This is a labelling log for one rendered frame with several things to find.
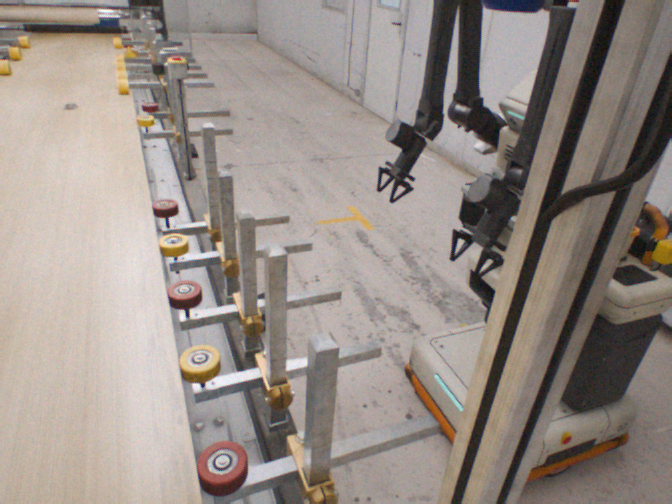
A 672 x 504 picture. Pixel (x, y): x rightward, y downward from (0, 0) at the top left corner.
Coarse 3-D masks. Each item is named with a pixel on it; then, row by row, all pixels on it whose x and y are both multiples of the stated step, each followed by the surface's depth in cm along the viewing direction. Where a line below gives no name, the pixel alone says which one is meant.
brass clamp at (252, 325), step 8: (240, 304) 126; (240, 312) 123; (240, 320) 123; (248, 320) 121; (256, 320) 121; (240, 328) 121; (248, 328) 120; (256, 328) 121; (248, 336) 121; (256, 336) 122
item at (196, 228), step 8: (256, 216) 172; (264, 216) 173; (272, 216) 173; (280, 216) 174; (288, 216) 175; (176, 224) 163; (184, 224) 164; (192, 224) 164; (200, 224) 165; (256, 224) 171; (264, 224) 172; (168, 232) 160; (176, 232) 161; (184, 232) 163; (192, 232) 164; (200, 232) 165
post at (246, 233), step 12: (240, 216) 108; (252, 216) 108; (240, 228) 108; (252, 228) 110; (240, 240) 110; (252, 240) 111; (240, 252) 113; (252, 252) 113; (240, 264) 115; (252, 264) 114; (240, 276) 118; (252, 276) 116; (240, 288) 120; (252, 288) 118; (252, 300) 120; (252, 312) 122; (252, 348) 128
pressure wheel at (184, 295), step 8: (168, 288) 117; (176, 288) 118; (184, 288) 117; (192, 288) 118; (200, 288) 118; (168, 296) 116; (176, 296) 115; (184, 296) 115; (192, 296) 115; (200, 296) 118; (176, 304) 115; (184, 304) 115; (192, 304) 116; (184, 312) 121
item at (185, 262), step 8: (296, 240) 154; (304, 240) 155; (256, 248) 148; (288, 248) 151; (296, 248) 152; (304, 248) 154; (312, 248) 155; (184, 256) 142; (192, 256) 142; (200, 256) 143; (208, 256) 143; (216, 256) 143; (256, 256) 148; (176, 264) 139; (184, 264) 140; (192, 264) 141; (200, 264) 142; (208, 264) 143
